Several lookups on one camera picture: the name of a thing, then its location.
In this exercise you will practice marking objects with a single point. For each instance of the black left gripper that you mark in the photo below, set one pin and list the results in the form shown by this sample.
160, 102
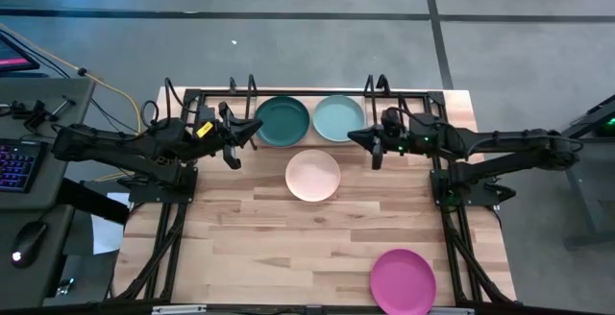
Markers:
214, 130

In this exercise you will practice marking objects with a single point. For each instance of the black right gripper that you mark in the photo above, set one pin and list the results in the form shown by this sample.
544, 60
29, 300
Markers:
399, 137

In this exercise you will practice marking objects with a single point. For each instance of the light teal plate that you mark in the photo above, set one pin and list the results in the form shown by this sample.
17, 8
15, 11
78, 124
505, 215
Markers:
336, 115

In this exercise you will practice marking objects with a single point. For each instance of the dark green plate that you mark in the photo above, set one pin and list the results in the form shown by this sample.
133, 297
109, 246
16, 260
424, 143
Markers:
283, 122

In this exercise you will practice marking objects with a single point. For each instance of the cream plate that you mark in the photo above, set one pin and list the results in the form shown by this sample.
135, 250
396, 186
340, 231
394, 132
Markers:
312, 176

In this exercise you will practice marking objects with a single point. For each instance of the magenta plate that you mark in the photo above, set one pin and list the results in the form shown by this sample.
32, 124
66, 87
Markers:
402, 282

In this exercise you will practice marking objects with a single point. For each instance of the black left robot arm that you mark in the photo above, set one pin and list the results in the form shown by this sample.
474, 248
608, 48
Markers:
110, 144

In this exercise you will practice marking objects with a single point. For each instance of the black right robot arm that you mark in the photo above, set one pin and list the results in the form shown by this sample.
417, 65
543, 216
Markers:
504, 144

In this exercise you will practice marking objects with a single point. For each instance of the black slanted bar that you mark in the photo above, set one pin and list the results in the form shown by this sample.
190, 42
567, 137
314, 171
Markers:
96, 204

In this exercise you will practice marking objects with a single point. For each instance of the white paper sheet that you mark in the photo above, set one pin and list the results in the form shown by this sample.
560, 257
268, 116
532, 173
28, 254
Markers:
106, 238

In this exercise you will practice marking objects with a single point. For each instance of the grey desk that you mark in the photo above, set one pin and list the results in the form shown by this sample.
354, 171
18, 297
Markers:
62, 113

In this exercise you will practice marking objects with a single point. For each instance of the dark metal side stand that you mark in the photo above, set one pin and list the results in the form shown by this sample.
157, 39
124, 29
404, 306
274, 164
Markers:
576, 130

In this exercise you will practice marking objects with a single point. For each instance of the black clamp device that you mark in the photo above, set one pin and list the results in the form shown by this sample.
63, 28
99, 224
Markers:
33, 115

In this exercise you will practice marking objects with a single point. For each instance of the backlit black keyboard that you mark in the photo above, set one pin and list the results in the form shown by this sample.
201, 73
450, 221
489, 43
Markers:
19, 166

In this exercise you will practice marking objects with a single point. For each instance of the black computer mouse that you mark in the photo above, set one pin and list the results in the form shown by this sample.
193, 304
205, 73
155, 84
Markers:
29, 243

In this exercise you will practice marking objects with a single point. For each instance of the desk monitor with lit screen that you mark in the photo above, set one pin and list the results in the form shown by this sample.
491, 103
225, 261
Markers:
12, 58

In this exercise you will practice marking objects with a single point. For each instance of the wooden shelf black metal frame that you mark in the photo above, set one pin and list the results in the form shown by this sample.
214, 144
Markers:
311, 103

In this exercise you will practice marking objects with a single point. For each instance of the black rig frame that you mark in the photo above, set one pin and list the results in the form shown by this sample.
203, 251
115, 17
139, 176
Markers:
438, 98

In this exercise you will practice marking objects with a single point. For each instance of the silver metal bracket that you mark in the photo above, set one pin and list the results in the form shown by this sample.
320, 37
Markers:
178, 309
447, 311

